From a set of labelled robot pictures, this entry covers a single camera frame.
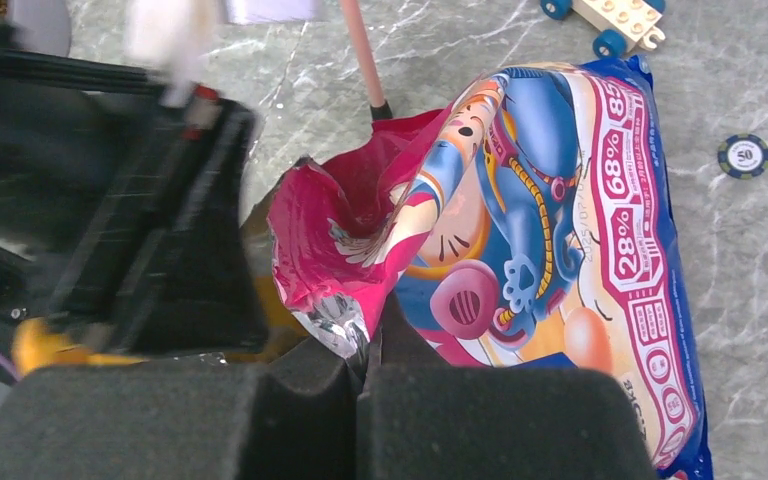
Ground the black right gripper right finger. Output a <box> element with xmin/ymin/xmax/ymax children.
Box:
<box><xmin>356</xmin><ymin>296</ymin><xmax>656</xmax><ymax>479</ymax></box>

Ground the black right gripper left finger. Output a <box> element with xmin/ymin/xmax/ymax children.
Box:
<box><xmin>0</xmin><ymin>339</ymin><xmax>355</xmax><ymax>480</ymax></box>

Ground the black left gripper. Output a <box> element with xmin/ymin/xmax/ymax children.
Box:
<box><xmin>0</xmin><ymin>19</ymin><xmax>268</xmax><ymax>357</ymax></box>

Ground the yellow plastic scoop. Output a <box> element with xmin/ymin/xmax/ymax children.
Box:
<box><xmin>12</xmin><ymin>274</ymin><xmax>308</xmax><ymax>376</ymax></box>

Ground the pink pet food bag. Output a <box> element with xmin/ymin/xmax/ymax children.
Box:
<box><xmin>266</xmin><ymin>55</ymin><xmax>713</xmax><ymax>479</ymax></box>

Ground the pink music stand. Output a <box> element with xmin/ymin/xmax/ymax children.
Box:
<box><xmin>338</xmin><ymin>0</ymin><xmax>393</xmax><ymax>121</ymax></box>

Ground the black white poker chip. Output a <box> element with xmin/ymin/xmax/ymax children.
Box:
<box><xmin>717</xmin><ymin>133</ymin><xmax>768</xmax><ymax>180</ymax></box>

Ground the toy block car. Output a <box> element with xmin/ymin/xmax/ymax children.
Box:
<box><xmin>540</xmin><ymin>0</ymin><xmax>666</xmax><ymax>58</ymax></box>

